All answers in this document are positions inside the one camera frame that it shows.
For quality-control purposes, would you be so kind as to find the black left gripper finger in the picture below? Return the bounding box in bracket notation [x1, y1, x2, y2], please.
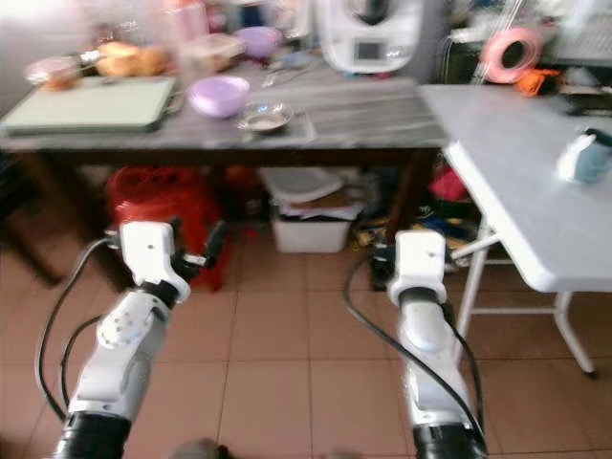
[201, 221, 230, 267]

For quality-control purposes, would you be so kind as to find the red plastic stool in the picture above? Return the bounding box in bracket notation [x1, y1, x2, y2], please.
[104, 166, 232, 290]

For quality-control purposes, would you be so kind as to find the white plastic bin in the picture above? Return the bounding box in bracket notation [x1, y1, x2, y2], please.
[259, 167, 361, 254]

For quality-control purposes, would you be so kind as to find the red bag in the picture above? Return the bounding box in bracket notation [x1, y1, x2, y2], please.
[429, 164, 470, 203]

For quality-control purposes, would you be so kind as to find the steel dish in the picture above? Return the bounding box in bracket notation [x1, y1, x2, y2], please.
[236, 100, 295, 134]

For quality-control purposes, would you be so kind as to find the grey wood counter table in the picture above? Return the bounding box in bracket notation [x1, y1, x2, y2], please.
[0, 67, 452, 293]

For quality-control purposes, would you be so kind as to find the large purple bowl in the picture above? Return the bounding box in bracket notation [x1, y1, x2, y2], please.
[188, 75, 252, 120]

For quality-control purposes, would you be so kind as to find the white plastic table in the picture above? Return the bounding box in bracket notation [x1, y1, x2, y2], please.
[418, 83, 612, 376]

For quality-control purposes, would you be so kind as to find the dark wooden furniture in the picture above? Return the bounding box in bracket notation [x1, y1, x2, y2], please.
[0, 157, 60, 288]

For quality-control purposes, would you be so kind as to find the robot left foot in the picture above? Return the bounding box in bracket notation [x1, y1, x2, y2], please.
[181, 438, 232, 459]

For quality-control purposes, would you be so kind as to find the pale green cutting board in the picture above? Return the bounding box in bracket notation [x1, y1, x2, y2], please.
[2, 76, 182, 134]

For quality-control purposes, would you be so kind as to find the clear plastic food container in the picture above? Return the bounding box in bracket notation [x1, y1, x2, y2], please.
[181, 33, 246, 74]

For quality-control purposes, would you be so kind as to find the brown bread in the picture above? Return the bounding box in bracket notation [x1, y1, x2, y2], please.
[95, 40, 169, 78]

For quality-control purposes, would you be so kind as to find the tall clear plastic jug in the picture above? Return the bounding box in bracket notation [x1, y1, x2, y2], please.
[166, 0, 212, 89]

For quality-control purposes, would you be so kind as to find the small purple bowl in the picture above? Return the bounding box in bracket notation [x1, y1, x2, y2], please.
[233, 25, 284, 59]

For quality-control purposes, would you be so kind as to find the blue mug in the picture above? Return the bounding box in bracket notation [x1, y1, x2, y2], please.
[556, 126, 612, 186]

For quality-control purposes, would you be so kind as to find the white kitchen machine with display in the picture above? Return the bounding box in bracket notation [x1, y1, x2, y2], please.
[315, 0, 427, 76]

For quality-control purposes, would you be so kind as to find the orange and black device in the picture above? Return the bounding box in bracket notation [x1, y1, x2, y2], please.
[514, 68, 561, 98]

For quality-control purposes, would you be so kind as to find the clear glass jar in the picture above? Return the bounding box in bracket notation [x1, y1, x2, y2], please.
[26, 55, 80, 91]

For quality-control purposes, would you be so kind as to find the pink round appliance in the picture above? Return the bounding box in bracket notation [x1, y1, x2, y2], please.
[480, 26, 544, 84]

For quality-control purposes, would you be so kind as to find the black handheld game controller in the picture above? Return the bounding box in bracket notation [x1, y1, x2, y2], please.
[558, 84, 612, 117]

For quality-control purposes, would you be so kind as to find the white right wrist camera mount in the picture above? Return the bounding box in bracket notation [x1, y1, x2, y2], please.
[386, 229, 449, 307]

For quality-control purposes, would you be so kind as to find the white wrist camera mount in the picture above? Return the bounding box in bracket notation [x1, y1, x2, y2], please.
[386, 229, 449, 307]
[117, 220, 192, 295]

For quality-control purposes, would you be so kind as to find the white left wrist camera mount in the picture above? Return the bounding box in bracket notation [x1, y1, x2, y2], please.
[117, 220, 192, 295]

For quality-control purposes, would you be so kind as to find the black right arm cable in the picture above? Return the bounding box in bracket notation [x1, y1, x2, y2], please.
[342, 254, 487, 448]

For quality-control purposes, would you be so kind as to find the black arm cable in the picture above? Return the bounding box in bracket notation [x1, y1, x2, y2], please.
[342, 254, 487, 448]
[34, 237, 120, 426]
[57, 315, 101, 422]

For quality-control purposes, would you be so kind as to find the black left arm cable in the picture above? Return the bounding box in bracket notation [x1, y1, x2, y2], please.
[57, 315, 101, 422]
[34, 237, 120, 426]

